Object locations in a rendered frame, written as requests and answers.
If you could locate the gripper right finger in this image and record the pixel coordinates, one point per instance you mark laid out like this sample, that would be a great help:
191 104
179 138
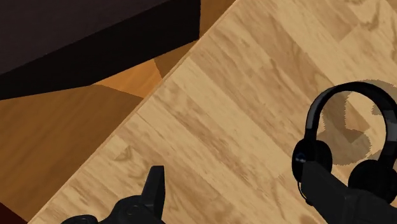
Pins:
328 192

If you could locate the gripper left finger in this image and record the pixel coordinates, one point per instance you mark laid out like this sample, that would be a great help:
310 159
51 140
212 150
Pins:
154 192

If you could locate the black headphones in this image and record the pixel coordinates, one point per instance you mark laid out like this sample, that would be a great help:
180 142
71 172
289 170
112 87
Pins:
313 115

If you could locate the light wooden table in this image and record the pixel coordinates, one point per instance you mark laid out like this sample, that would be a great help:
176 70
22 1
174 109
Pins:
235 102

